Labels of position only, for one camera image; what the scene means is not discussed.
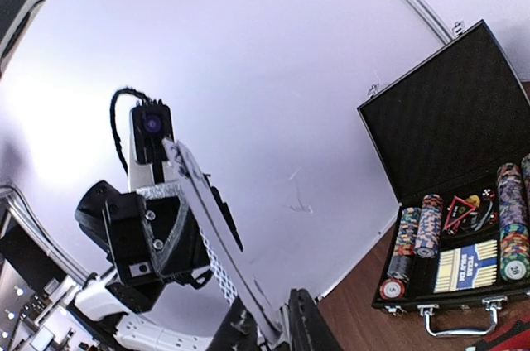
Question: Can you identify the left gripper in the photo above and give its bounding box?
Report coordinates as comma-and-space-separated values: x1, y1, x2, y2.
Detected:
75, 180, 214, 289

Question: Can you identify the black poker chip case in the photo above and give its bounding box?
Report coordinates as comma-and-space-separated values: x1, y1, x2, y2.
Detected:
359, 21, 529, 338

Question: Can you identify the round poker mat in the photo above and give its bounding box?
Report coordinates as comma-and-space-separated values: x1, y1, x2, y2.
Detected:
465, 314, 529, 351

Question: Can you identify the boxed card deck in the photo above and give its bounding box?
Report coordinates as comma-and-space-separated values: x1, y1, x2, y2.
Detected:
433, 239, 499, 294

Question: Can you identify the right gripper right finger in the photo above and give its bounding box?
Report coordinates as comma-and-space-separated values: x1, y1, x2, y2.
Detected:
288, 289, 342, 351

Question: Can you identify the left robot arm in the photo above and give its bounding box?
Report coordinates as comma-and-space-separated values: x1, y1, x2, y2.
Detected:
74, 180, 221, 350

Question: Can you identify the blue playing card deck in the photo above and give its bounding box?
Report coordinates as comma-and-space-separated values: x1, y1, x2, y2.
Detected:
162, 138, 282, 344

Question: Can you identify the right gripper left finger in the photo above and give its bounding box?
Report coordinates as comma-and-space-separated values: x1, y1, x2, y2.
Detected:
209, 297, 258, 351

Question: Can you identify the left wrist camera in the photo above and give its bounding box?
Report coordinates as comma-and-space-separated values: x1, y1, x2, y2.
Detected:
128, 99, 174, 191

